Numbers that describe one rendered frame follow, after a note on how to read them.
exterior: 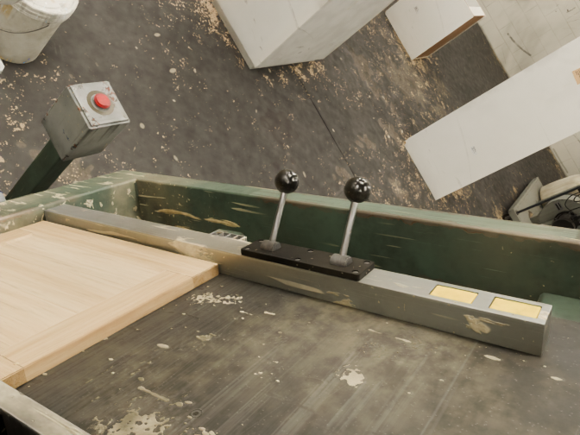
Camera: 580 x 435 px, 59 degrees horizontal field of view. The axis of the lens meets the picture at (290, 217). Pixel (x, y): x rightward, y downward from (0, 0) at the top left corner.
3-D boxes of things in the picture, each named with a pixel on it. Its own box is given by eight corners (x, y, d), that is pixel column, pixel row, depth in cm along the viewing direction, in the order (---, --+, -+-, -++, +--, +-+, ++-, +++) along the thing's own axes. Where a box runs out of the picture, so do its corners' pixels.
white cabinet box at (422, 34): (400, 12, 572) (457, -33, 526) (426, 57, 571) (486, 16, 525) (384, 12, 537) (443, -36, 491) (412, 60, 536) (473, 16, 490)
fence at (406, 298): (68, 221, 112) (65, 204, 111) (549, 335, 60) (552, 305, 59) (47, 228, 108) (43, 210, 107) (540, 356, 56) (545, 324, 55)
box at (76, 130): (79, 116, 140) (109, 79, 129) (100, 154, 140) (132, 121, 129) (38, 122, 131) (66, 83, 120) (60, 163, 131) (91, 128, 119)
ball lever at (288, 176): (266, 255, 80) (286, 172, 81) (286, 259, 78) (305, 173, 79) (251, 250, 77) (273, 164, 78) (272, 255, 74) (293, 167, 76)
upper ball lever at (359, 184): (333, 269, 73) (354, 179, 75) (357, 274, 71) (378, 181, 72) (320, 265, 70) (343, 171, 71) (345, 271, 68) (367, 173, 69)
